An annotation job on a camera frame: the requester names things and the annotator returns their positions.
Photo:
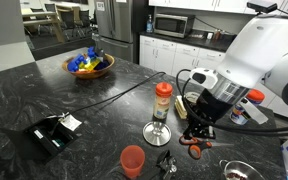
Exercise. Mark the pale wooden block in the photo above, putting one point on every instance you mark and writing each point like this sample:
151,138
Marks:
180,107

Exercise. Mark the white paper tag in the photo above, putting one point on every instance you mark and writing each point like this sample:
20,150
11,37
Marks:
70,122

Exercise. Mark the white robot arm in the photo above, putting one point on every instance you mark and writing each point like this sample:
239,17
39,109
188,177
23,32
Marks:
259,52

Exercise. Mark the orange plastic cup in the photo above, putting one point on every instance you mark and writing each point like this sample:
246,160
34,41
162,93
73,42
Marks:
132,159

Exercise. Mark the blue soap bottle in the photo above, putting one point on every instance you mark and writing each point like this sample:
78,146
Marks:
149,24

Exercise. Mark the wooden bowl of toy blocks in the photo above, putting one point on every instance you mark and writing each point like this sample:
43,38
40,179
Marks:
90,65

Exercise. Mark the blue container with orange lid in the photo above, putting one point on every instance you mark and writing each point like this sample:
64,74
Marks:
247,109

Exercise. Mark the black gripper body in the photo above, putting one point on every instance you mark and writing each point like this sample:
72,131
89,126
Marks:
203,112

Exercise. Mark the orange handled scissors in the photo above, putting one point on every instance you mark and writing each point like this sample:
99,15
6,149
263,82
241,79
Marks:
196,146

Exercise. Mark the wooden conference table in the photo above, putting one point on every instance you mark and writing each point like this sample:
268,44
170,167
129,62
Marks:
31,18

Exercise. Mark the stainless steel refrigerator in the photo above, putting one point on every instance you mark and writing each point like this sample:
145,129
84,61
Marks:
116,28

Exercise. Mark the microwave oven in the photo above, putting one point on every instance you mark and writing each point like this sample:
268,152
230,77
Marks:
175,25

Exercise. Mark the black binder clip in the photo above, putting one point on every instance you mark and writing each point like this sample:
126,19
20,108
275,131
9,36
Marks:
167,162

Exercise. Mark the metal strainer bowl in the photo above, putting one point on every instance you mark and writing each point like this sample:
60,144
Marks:
238,170

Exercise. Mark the black countertop outlet box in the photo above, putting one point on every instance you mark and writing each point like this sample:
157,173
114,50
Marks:
41,141

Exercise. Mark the white kitchen cabinets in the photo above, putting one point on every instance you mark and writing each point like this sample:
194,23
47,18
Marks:
170,57

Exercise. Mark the creamer bottle with orange cap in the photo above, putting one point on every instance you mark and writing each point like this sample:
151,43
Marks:
163,92

